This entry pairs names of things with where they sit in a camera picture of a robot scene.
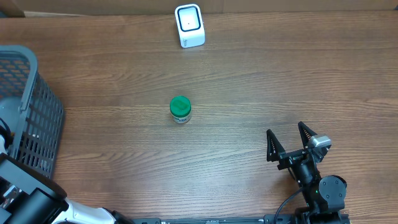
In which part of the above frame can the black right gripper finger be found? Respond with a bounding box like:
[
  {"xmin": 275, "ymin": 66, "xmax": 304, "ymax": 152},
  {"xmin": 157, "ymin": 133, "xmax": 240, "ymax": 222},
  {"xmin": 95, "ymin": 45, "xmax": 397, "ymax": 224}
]
[
  {"xmin": 298, "ymin": 121, "xmax": 317, "ymax": 148},
  {"xmin": 266, "ymin": 129, "xmax": 285, "ymax": 162}
]

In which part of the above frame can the green lid jar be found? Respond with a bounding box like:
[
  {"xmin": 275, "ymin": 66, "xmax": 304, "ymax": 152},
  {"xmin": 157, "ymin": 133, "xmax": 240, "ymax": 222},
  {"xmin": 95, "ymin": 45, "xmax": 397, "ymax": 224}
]
[{"xmin": 170, "ymin": 96, "xmax": 192, "ymax": 124}]

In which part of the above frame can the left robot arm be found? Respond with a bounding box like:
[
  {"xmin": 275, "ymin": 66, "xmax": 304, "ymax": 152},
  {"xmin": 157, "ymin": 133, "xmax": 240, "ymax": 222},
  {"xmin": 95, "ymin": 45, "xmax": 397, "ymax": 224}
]
[{"xmin": 1, "ymin": 120, "xmax": 290, "ymax": 224}]

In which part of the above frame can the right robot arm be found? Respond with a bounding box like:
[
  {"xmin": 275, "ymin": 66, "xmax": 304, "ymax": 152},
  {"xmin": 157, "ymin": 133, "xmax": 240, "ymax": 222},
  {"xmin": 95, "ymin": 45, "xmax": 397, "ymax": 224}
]
[{"xmin": 274, "ymin": 122, "xmax": 350, "ymax": 223}]

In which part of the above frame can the white barcode scanner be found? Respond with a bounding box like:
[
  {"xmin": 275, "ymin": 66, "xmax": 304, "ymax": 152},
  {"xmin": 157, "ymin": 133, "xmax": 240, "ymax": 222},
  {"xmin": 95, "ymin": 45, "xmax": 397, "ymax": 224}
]
[{"xmin": 175, "ymin": 4, "xmax": 206, "ymax": 49}]

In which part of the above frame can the grey plastic mesh basket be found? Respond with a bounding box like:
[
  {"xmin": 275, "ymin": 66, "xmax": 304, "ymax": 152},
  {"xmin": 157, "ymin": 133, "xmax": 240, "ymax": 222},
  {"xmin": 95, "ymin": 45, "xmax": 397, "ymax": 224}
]
[{"xmin": 1, "ymin": 45, "xmax": 65, "ymax": 178}]

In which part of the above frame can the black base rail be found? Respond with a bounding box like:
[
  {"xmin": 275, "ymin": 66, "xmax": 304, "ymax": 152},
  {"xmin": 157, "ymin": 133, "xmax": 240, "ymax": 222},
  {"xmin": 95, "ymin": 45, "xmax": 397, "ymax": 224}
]
[{"xmin": 132, "ymin": 213, "xmax": 296, "ymax": 224}]

